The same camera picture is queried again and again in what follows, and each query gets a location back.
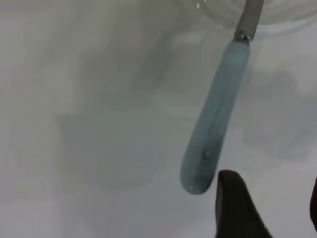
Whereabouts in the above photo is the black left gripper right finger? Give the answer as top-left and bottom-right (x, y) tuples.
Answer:
(309, 175), (317, 224)

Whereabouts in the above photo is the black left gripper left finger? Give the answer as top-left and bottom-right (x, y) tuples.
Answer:
(214, 169), (274, 238)

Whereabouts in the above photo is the metal spoon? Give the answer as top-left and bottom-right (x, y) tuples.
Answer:
(180, 0), (264, 196)

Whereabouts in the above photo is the clear round glass dish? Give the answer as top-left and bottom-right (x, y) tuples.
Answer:
(190, 0), (317, 35)

